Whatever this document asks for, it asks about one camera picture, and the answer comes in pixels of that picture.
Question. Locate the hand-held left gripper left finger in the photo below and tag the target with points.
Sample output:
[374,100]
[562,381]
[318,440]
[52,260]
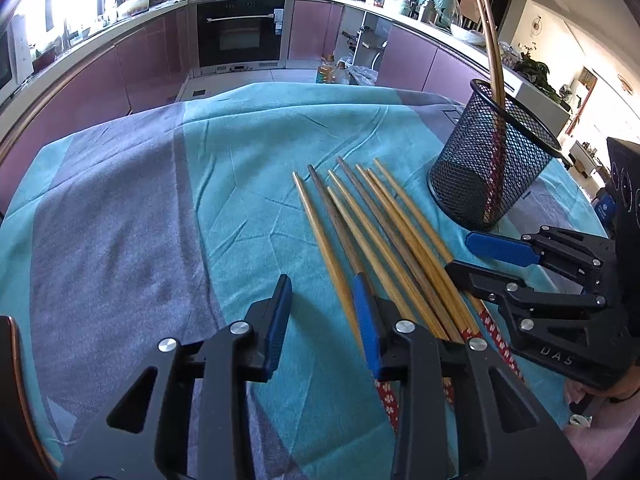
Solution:
[277,325]

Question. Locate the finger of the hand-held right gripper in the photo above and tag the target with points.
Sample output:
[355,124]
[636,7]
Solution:
[500,249]
[480,282]

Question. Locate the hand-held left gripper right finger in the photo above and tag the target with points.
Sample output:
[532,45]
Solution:
[365,320]

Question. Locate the bunch of wooden chopsticks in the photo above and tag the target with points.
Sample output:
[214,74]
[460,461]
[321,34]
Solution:
[400,270]

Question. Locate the black mesh utensil holder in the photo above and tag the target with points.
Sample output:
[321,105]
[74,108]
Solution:
[470,180]

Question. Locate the person's right forearm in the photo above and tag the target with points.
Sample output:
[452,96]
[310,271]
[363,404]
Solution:
[607,440]

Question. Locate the light bamboo chopstick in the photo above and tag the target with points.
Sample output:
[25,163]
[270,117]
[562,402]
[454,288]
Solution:
[501,80]
[496,91]

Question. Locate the teal grey striped tablecloth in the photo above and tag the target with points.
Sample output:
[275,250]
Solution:
[150,210]

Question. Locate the green houseplant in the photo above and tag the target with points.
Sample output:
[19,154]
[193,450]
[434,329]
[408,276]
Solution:
[537,72]

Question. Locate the white bowl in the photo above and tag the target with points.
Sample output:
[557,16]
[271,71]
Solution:
[467,33]

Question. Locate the clear plastic bag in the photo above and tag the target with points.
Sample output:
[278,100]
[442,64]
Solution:
[364,75]

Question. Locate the yellow cooking oil bottle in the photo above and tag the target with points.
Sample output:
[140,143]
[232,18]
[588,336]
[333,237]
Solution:
[325,72]

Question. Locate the steel thermos bottle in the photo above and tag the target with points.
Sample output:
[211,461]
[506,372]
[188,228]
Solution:
[426,11]

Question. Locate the pale green appliance cover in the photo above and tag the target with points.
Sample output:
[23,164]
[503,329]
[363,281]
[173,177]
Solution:
[442,2]

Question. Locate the dark wood-edged panel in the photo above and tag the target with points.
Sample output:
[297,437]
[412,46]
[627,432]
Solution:
[15,400]

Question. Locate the pink kitchen base cabinets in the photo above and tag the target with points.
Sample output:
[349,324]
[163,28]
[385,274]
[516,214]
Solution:
[125,75]

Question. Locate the black built-in oven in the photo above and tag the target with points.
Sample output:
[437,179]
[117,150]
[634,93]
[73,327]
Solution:
[240,30]

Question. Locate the white microwave oven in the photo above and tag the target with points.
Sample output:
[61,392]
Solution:
[7,65]

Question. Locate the round wall clock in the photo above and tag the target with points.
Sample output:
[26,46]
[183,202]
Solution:
[538,26]

